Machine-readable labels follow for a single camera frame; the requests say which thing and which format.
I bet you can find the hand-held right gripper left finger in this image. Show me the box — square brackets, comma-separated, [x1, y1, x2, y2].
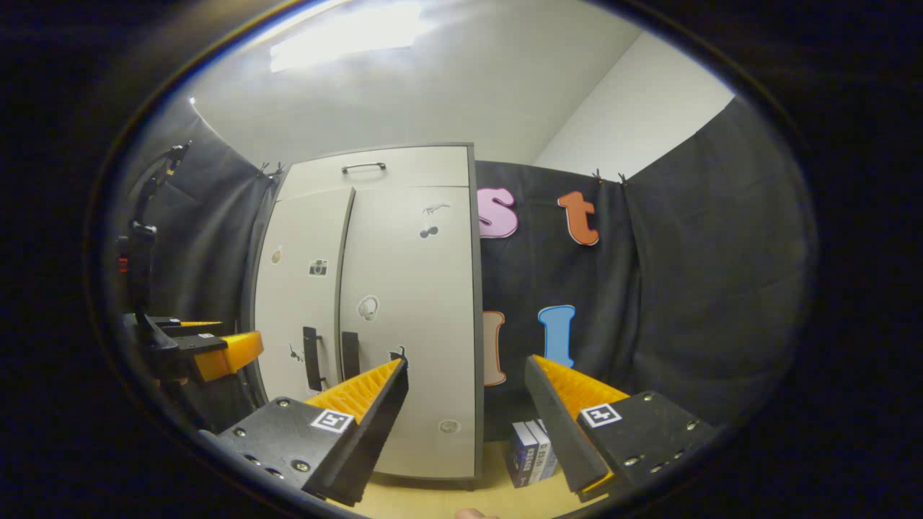
[216, 358, 410, 507]

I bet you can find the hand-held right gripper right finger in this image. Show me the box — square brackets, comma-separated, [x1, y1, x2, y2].
[524, 355, 716, 504]

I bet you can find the white cabinet door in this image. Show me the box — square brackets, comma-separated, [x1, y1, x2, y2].
[337, 186, 478, 480]
[254, 187, 355, 404]

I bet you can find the white grey cabinet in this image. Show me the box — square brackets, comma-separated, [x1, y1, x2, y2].
[249, 143, 485, 482]

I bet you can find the blue white box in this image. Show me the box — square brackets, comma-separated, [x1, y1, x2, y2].
[505, 422, 542, 489]
[530, 418, 560, 480]

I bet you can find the black backdrop cloth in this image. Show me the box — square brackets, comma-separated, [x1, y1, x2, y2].
[108, 94, 819, 444]

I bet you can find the white drawer front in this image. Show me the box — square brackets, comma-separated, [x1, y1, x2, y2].
[276, 146, 471, 203]

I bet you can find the black door handle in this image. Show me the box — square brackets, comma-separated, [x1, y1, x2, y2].
[340, 331, 361, 381]
[302, 326, 325, 392]

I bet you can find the black cable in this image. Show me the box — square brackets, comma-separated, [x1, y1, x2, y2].
[133, 141, 192, 231]

